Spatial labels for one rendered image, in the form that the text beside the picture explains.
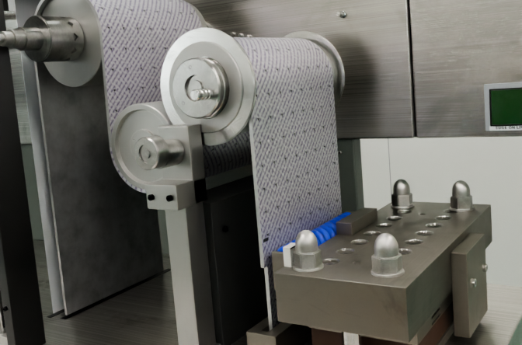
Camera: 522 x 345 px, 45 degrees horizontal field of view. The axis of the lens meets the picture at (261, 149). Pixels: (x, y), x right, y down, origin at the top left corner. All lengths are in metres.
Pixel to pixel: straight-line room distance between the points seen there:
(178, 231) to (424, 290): 0.31
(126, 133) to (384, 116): 0.41
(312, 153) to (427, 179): 2.64
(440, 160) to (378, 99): 2.45
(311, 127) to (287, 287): 0.26
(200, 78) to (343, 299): 0.31
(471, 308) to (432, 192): 2.68
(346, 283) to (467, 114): 0.40
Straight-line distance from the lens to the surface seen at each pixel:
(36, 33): 0.92
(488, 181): 3.43
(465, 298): 0.85
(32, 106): 1.05
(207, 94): 0.75
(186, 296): 0.83
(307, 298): 0.73
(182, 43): 0.81
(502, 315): 0.96
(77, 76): 0.97
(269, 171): 0.80
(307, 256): 0.74
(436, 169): 3.49
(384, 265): 0.71
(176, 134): 0.79
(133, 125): 0.89
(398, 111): 1.03
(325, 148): 0.94
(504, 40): 0.98
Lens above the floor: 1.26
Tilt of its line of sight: 7 degrees down
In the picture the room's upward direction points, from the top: 5 degrees counter-clockwise
